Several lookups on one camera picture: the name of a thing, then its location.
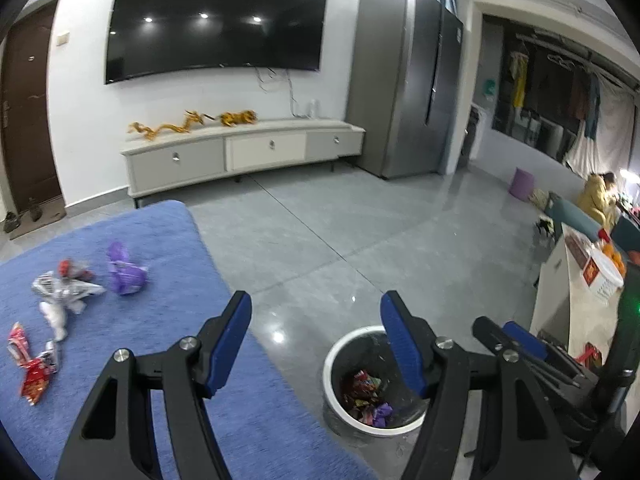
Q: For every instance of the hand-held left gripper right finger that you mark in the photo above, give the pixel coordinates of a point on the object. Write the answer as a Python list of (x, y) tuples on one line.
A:
[(402, 345)]

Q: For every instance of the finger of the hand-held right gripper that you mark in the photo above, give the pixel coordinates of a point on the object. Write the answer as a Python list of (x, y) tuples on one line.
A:
[(487, 335), (525, 340)]

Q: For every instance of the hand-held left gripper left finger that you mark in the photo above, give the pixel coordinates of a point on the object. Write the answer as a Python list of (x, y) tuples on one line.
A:
[(227, 345)]

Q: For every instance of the heap of mixed wrappers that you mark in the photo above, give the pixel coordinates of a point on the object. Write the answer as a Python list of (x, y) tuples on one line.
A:
[(360, 390)]

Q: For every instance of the white rimmed trash bin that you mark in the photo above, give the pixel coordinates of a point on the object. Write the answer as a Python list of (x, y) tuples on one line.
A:
[(332, 360)]

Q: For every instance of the large purple wrapper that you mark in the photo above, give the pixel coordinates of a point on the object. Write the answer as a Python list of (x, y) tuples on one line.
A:
[(125, 272)]

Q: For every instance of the orange red clear wrapper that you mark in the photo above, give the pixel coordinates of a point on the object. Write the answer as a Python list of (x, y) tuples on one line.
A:
[(75, 270)]

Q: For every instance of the white black printed wrapper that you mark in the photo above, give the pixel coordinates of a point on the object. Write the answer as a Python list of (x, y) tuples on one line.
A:
[(65, 287)]

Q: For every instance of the small silver white wrapper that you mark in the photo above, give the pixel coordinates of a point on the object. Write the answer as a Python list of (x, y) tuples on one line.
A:
[(52, 355)]

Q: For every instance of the white tissue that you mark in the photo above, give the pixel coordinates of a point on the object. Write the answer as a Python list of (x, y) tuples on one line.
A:
[(54, 320)]

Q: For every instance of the red snack wrapper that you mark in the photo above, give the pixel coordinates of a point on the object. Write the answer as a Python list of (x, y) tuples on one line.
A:
[(36, 382)]

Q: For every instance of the red and white wrapper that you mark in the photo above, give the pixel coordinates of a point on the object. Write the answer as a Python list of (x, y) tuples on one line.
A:
[(19, 342)]

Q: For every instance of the red packet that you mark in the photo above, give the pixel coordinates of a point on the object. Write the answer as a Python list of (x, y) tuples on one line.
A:
[(589, 352)]

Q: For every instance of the white table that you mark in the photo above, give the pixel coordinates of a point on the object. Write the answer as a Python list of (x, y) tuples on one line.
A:
[(555, 290)]

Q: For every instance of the blue fluffy blanket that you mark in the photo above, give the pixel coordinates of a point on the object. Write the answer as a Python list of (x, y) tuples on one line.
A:
[(150, 320)]

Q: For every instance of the white box of oranges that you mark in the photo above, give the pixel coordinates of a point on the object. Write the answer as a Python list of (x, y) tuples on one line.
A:
[(607, 280)]

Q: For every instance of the black and white object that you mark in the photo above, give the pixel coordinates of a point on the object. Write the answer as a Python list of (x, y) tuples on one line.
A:
[(543, 227)]

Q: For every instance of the teal chair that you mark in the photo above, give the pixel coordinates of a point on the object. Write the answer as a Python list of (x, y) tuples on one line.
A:
[(570, 215)]

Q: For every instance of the yellowish cloth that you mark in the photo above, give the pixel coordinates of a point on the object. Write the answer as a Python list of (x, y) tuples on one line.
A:
[(540, 197)]

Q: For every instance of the grey white television cabinet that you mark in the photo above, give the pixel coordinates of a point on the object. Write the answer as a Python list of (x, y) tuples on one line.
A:
[(175, 160)]

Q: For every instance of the brown doormat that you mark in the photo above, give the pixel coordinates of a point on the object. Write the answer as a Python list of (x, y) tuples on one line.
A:
[(52, 219)]

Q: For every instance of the white hanging sheet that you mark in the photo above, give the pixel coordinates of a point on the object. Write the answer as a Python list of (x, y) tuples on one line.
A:
[(612, 135)]

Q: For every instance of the long golden dragon figurine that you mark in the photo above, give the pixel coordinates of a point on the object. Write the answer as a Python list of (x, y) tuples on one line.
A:
[(160, 130)]

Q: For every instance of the golden tiger figurine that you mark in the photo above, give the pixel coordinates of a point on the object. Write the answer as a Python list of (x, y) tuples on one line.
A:
[(239, 118)]

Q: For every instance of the short golden dragon figurine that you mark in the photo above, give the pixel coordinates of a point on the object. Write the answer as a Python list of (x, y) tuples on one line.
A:
[(197, 119)]

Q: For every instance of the hanging dark clothes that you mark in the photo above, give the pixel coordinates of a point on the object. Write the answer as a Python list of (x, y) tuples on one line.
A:
[(585, 105)]

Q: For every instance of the white power strip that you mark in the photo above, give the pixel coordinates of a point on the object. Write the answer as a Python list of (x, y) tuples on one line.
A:
[(312, 108)]

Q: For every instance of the yellow hanging garment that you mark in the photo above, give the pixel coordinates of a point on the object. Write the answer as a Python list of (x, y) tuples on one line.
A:
[(519, 80)]

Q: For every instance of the grey double door refrigerator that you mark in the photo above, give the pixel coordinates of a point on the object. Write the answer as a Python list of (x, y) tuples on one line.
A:
[(395, 85)]

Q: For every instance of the dark brown entrance door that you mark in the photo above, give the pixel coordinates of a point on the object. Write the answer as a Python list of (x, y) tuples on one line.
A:
[(27, 120)]

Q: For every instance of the metal door lock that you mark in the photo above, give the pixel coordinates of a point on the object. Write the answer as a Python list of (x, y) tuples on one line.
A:
[(4, 115)]

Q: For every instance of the black wall television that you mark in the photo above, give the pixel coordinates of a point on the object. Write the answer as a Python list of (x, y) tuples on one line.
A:
[(215, 15)]

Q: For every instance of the beige wall switch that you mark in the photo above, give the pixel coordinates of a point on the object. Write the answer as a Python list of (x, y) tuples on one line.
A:
[(62, 39)]

